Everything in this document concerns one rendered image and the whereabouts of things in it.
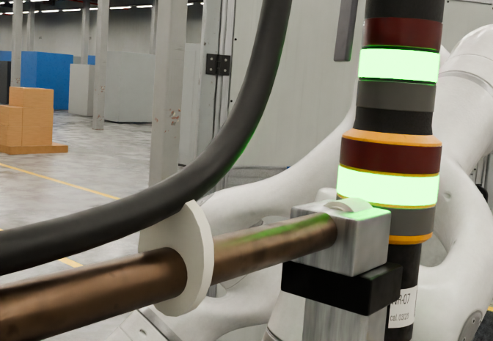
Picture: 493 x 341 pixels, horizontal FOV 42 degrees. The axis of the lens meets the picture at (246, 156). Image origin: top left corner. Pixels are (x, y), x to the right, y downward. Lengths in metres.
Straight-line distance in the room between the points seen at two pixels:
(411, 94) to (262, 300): 0.74
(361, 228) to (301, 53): 1.98
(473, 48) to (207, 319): 0.53
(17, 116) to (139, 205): 12.46
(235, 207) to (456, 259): 0.50
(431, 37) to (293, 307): 0.31
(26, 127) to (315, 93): 10.74
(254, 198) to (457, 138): 0.41
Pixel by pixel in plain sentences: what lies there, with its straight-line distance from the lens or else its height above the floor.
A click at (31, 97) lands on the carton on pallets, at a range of 12.71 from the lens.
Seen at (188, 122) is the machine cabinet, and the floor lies 0.83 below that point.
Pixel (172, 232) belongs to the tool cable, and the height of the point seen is 1.55.
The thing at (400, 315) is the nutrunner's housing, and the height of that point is 1.50.
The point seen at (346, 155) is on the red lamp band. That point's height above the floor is 1.57.
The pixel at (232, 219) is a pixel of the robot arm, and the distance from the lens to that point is 0.96.
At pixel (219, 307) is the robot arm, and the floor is 1.26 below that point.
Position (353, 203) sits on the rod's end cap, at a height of 1.55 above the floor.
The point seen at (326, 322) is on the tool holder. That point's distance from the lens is 0.27.
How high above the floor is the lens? 1.59
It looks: 6 degrees down
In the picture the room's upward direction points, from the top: 4 degrees clockwise
